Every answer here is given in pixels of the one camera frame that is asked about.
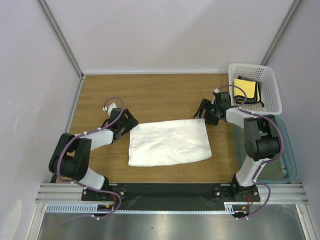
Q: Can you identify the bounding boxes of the white towel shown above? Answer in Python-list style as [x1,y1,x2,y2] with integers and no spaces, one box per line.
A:
[128,118,212,167]

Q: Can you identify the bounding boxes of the dark grey towel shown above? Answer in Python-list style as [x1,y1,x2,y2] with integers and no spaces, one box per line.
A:
[233,76,265,107]

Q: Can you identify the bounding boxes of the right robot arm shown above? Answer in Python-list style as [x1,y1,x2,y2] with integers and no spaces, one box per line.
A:
[194,92,284,202]

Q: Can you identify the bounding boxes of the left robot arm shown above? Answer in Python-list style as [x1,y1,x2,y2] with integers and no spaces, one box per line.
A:
[48,107,139,200]

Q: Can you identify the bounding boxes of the white perforated plastic basket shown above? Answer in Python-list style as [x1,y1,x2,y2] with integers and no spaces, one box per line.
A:
[228,63,283,115]

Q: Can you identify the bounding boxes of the clear teal plastic bin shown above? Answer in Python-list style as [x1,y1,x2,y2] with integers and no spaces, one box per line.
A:
[234,116,297,185]

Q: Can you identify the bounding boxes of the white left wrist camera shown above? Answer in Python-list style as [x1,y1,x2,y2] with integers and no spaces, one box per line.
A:
[102,102,118,116]

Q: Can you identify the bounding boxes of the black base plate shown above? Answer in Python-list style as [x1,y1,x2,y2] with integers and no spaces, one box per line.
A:
[81,182,261,212]

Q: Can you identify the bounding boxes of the grey slotted cable duct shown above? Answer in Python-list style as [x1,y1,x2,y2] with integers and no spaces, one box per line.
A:
[45,202,248,215]

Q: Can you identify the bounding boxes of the aluminium frame rail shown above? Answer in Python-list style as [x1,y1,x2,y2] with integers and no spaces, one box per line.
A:
[36,183,308,205]

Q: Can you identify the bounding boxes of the right aluminium corner post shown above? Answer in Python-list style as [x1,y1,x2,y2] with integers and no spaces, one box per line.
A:
[260,0,304,66]

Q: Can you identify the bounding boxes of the aluminium corner post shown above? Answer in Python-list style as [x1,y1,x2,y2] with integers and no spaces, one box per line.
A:
[260,0,304,66]
[36,0,85,81]

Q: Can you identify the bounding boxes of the left aluminium corner post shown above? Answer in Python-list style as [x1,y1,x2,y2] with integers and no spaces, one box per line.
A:
[36,0,85,81]

